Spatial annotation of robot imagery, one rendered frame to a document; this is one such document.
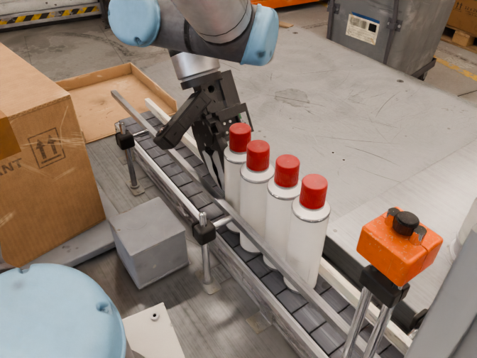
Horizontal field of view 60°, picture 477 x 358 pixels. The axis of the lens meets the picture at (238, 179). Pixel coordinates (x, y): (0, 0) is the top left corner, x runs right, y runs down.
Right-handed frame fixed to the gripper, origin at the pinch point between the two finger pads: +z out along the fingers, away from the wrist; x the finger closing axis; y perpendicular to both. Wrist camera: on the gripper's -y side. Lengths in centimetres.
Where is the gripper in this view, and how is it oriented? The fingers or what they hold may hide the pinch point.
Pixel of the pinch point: (224, 191)
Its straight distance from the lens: 73.5
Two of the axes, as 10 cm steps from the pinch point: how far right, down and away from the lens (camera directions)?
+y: 8.2, -3.7, 4.4
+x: -5.0, -0.7, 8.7
